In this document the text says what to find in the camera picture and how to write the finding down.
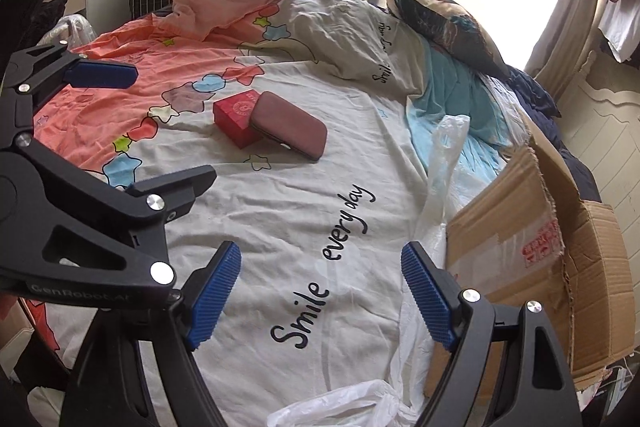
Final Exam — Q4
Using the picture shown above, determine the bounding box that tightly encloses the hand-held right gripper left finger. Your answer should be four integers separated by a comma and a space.
60, 241, 243, 427

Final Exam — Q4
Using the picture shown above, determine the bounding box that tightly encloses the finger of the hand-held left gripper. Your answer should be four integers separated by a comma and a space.
0, 41, 139, 154
0, 147, 218, 295

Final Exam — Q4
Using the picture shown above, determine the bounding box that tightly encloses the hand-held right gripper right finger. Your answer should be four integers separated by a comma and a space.
400, 241, 583, 427

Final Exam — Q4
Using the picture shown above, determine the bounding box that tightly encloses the cardboard box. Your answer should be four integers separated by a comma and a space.
425, 107, 636, 400

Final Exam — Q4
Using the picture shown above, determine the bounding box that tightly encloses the clear plastic bag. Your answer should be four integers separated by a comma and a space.
47, 17, 96, 48

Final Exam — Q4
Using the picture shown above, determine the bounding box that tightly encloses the red box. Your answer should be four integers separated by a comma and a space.
212, 89, 263, 150

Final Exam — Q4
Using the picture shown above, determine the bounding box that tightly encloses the maroon zip case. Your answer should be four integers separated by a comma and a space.
249, 91, 328, 164

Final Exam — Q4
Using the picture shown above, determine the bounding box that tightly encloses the white plastic bag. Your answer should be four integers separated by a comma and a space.
267, 114, 473, 427

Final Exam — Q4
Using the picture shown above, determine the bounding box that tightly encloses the dark navy blanket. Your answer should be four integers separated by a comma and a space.
507, 67, 601, 202

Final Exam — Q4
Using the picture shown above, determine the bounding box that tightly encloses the cream bed headboard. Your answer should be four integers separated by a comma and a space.
555, 52, 640, 228

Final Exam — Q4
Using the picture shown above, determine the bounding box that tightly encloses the printed pillow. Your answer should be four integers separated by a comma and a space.
384, 0, 511, 80

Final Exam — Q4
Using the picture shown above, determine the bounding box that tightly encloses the white hanging shirt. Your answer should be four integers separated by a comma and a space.
597, 0, 640, 62

